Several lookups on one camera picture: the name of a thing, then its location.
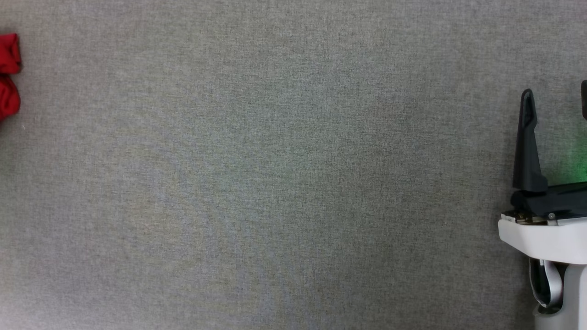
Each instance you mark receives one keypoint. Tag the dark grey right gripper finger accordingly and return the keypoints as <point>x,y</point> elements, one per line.
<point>584,98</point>

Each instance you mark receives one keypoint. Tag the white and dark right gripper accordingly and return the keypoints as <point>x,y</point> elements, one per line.
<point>550,238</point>

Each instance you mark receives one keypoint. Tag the red garment with white stripes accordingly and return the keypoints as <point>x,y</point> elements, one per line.
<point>9,59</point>

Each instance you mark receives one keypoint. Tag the grey fabric sofa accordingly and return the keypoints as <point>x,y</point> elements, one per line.
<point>275,183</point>

